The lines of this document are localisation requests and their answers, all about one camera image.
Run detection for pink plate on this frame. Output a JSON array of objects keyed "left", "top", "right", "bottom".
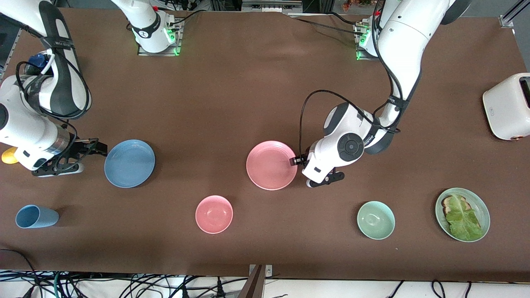
[{"left": 246, "top": 141, "right": 298, "bottom": 191}]

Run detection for blue plate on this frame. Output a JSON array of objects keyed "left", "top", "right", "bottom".
[{"left": 104, "top": 139, "right": 156, "bottom": 189}]

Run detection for yellow lemon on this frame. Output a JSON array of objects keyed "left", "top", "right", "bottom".
[{"left": 1, "top": 147, "right": 19, "bottom": 165}]

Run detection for blue cup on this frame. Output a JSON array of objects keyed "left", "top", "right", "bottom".
[{"left": 15, "top": 204, "right": 60, "bottom": 229}]

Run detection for mint green bowl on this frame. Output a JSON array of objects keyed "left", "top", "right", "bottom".
[{"left": 357, "top": 201, "right": 396, "bottom": 240}]

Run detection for pink bowl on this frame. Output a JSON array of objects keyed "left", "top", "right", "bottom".
[{"left": 195, "top": 195, "right": 234, "bottom": 235}]

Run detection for toasted bread slice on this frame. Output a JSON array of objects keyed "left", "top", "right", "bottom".
[{"left": 441, "top": 195, "right": 470, "bottom": 218}]

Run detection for orange artificial flowers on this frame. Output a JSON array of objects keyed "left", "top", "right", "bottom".
[{"left": 342, "top": 0, "right": 375, "bottom": 11}]

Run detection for green lettuce leaf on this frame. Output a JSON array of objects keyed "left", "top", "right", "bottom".
[{"left": 444, "top": 195, "right": 484, "bottom": 241}]

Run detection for mint green plate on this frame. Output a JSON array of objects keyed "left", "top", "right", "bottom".
[{"left": 435, "top": 187, "right": 491, "bottom": 243}]

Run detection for white toaster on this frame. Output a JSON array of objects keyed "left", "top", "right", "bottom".
[{"left": 482, "top": 73, "right": 530, "bottom": 141}]

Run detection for aluminium profile bar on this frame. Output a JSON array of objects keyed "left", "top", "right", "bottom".
[{"left": 499, "top": 0, "right": 530, "bottom": 29}]

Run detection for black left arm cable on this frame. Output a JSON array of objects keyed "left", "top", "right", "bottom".
[{"left": 299, "top": 0, "right": 410, "bottom": 158}]

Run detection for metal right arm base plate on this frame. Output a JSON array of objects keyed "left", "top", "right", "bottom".
[{"left": 137, "top": 19, "right": 183, "bottom": 57}]

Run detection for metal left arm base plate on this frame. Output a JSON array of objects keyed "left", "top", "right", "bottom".
[{"left": 354, "top": 21, "right": 381, "bottom": 62}]

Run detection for dark camera stand pole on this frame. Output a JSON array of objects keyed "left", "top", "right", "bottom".
[{"left": 238, "top": 265, "right": 265, "bottom": 298}]

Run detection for aluminium frame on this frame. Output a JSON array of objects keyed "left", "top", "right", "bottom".
[{"left": 241, "top": 0, "right": 303, "bottom": 13}]

